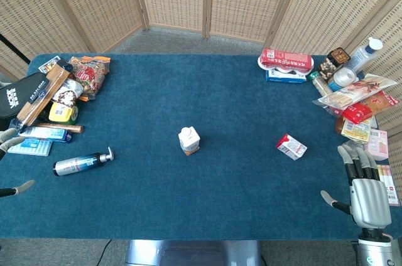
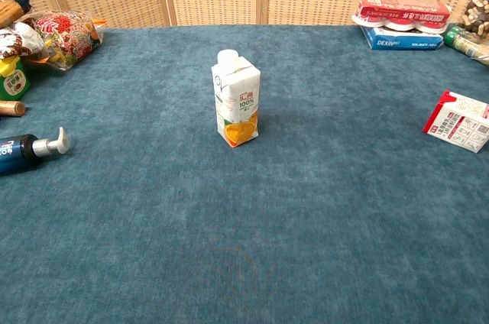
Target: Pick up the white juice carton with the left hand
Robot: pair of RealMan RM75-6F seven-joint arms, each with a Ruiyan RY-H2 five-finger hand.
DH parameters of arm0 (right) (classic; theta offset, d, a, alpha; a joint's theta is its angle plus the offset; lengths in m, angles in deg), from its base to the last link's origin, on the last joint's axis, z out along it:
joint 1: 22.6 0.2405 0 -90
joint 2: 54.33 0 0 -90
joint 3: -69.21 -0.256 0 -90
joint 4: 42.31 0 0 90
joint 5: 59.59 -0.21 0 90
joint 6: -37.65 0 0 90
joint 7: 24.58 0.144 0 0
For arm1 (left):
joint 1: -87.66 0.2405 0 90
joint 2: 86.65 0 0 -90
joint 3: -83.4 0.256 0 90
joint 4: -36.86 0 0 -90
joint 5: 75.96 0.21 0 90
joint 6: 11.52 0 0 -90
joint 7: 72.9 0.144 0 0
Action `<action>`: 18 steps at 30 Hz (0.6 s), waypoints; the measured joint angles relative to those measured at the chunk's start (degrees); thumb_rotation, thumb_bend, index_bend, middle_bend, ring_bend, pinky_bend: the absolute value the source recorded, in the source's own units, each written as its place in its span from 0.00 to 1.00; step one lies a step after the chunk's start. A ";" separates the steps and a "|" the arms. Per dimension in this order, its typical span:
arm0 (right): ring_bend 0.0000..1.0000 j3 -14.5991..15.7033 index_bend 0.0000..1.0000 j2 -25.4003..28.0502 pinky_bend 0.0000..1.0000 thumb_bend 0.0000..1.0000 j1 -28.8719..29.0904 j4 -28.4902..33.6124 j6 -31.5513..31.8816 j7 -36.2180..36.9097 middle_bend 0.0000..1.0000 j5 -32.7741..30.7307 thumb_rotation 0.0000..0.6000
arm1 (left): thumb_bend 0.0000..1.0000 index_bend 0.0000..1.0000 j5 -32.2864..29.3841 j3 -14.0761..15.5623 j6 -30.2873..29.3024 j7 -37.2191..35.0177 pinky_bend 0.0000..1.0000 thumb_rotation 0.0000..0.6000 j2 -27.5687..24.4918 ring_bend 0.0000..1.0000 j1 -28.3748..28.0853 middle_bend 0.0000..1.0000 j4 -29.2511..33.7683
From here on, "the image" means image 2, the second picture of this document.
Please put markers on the white orange juice carton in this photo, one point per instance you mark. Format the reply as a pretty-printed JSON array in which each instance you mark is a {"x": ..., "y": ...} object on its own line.
[{"x": 237, "y": 102}]

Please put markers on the teal fabric tablecloth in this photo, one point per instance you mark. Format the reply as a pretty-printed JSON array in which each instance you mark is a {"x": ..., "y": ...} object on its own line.
[{"x": 244, "y": 205}]

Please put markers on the blue white DEXIN box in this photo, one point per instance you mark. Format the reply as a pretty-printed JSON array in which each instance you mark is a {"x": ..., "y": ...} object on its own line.
[{"x": 401, "y": 40}]

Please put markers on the red white yogurt cup pack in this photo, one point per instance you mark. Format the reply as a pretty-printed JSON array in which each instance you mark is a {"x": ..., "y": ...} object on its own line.
[{"x": 401, "y": 14}]

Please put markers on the red floral snack bag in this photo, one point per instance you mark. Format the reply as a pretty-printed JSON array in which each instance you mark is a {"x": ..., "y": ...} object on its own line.
[{"x": 67, "y": 37}]

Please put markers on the red white paper box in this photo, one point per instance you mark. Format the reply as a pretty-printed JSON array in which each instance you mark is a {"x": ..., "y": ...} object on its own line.
[{"x": 460, "y": 122}]

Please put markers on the blue pump dispenser bottle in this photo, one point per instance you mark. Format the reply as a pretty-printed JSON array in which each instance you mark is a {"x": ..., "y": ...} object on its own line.
[{"x": 19, "y": 152}]

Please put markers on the green jar with yellow lid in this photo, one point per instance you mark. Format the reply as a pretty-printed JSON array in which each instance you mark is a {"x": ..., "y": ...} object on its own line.
[{"x": 12, "y": 81}]

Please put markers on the green capped glass bottle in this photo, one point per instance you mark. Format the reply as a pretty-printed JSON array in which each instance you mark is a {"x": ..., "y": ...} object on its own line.
[{"x": 464, "y": 42}]

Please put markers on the white brown patterned snack bag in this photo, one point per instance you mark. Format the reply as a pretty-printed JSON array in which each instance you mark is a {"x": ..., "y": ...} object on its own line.
[{"x": 17, "y": 41}]

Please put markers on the brown bread in dark bag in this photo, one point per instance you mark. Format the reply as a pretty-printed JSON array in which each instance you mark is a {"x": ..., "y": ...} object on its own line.
[{"x": 13, "y": 7}]

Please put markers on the nut snack bag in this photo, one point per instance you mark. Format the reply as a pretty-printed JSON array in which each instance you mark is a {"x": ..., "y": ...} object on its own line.
[{"x": 477, "y": 8}]

